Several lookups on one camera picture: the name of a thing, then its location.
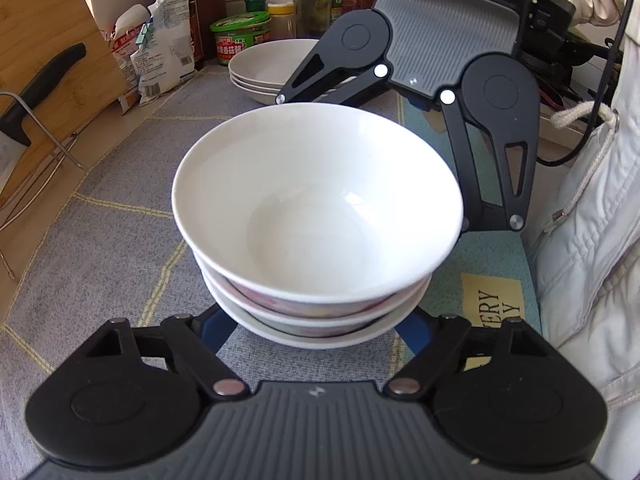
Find black cable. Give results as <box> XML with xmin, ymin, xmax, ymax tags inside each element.
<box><xmin>534</xmin><ymin>0</ymin><xmax>640</xmax><ymax>167</ymax></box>

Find green cap small jar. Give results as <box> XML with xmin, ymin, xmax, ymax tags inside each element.
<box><xmin>244</xmin><ymin>0</ymin><xmax>267</xmax><ymax>12</ymax></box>

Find white plastic food bag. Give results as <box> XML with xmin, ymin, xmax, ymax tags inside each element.
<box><xmin>131</xmin><ymin>0</ymin><xmax>195</xmax><ymax>105</ymax></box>

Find white shallow bowl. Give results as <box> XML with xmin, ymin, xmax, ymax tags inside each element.
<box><xmin>203</xmin><ymin>276</ymin><xmax>432</xmax><ymax>350</ymax></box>

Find grey checked table cloth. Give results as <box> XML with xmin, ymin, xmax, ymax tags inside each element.
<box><xmin>1</xmin><ymin>65</ymin><xmax>540</xmax><ymax>479</ymax></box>

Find white plate underneath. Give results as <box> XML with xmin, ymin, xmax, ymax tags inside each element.
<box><xmin>230</xmin><ymin>77</ymin><xmax>281</xmax><ymax>96</ymax></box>

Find clear bottle red cap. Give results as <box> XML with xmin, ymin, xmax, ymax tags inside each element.
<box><xmin>295</xmin><ymin>0</ymin><xmax>332</xmax><ymax>39</ymax></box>

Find metal wire board stand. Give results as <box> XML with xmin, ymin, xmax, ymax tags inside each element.
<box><xmin>0</xmin><ymin>90</ymin><xmax>89</xmax><ymax>281</ymax></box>

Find black-handled kitchen knife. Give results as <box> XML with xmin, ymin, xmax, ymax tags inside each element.
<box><xmin>0</xmin><ymin>44</ymin><xmax>87</xmax><ymax>188</ymax></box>

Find white bowl pink flowers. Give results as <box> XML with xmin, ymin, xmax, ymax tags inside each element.
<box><xmin>171</xmin><ymin>103</ymin><xmax>463</xmax><ymax>304</ymax></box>
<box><xmin>194</xmin><ymin>255</ymin><xmax>423</xmax><ymax>326</ymax></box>

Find red white food packet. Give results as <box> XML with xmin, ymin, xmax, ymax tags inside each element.
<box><xmin>107</xmin><ymin>3</ymin><xmax>150</xmax><ymax>114</ymax></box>

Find white jacket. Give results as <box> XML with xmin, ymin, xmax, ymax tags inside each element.
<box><xmin>525</xmin><ymin>0</ymin><xmax>639</xmax><ymax>479</ymax></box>

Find green lidded sauce tub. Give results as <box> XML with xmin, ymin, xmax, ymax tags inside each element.
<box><xmin>209</xmin><ymin>11</ymin><xmax>271</xmax><ymax>66</ymax></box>

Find yellow lidded spice jar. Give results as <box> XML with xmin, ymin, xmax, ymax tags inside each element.
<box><xmin>267</xmin><ymin>1</ymin><xmax>296</xmax><ymax>40</ymax></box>

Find bamboo cutting board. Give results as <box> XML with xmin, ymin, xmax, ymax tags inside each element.
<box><xmin>0</xmin><ymin>0</ymin><xmax>130</xmax><ymax>206</ymax></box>

